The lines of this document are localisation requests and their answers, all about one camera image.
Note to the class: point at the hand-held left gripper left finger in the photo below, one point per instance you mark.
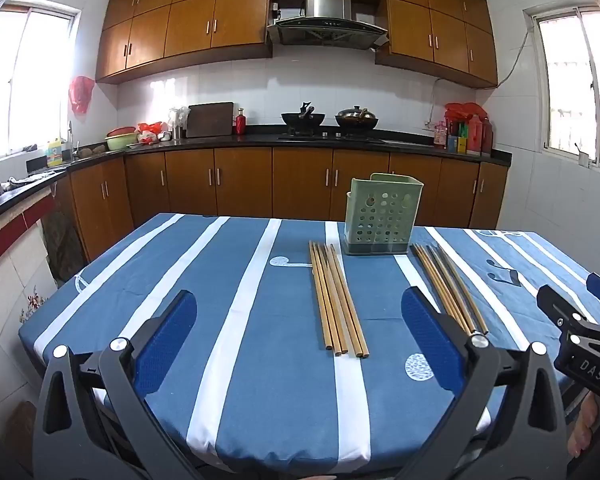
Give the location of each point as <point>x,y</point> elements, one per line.
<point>167,340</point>

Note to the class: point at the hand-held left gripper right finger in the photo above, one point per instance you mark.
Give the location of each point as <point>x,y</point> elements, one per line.
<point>430,345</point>

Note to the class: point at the wooden chopstick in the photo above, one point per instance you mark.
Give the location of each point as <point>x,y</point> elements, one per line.
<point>456,285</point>
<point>349,300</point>
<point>341,300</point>
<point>442,285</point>
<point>450,286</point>
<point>318,295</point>
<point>436,285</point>
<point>326,297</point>
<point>462,286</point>
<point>333,297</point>

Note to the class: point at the green perforated utensil holder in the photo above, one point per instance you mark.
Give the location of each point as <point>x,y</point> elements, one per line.
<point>382,215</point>

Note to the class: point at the person's right hand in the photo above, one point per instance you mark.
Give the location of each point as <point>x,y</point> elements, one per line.
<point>585,422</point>

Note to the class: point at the blue white striped tablecloth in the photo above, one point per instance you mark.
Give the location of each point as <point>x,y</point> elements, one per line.
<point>260,300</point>

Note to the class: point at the wooden base cabinets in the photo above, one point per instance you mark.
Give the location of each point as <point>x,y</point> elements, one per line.
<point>240,180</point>

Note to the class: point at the large red bottles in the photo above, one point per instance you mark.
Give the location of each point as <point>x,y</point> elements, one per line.
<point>479,135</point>

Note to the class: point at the green yellow box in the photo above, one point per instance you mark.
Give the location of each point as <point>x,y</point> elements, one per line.
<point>461,139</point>

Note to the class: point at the green basin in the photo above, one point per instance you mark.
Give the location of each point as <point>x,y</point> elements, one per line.
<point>121,140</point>

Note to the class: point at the red white plastic bag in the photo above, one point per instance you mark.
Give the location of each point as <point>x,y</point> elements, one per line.
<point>151,131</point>

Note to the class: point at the pink bottle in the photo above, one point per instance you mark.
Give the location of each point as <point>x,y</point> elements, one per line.
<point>440,135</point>

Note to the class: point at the black kitchen countertop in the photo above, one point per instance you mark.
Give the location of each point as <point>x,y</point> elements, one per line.
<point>240,141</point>

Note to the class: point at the window with metal bars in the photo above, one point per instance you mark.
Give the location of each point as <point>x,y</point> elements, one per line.
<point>575,80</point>

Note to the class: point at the yellow detergent bottle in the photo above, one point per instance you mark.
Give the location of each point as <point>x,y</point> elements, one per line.
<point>54,154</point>

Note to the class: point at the clear storage jars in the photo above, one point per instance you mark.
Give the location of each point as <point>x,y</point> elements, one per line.
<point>178,122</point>

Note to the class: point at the dark wooden cutting board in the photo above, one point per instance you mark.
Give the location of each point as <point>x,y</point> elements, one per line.
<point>210,120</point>

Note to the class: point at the kitchen faucet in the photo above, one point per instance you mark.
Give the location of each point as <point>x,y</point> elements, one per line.
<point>71,135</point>

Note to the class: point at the red bottle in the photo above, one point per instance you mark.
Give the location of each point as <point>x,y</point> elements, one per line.
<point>240,122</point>

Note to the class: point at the gas stove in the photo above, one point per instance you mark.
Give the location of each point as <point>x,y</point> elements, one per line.
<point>330,136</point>

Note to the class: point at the dark lidded pot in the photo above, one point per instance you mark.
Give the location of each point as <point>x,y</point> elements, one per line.
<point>356,117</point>

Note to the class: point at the black wok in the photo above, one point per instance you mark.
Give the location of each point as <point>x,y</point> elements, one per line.
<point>302,119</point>

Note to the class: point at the hanging red plastic bag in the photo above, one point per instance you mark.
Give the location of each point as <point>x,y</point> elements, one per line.
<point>81,94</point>

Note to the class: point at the steel range hood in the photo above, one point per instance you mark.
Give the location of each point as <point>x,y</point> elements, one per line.
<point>327,15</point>

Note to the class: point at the window with white frame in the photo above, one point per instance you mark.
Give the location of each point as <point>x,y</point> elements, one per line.
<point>35,80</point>

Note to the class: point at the wooden wall cabinets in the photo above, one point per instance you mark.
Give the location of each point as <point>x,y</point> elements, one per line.
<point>195,20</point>

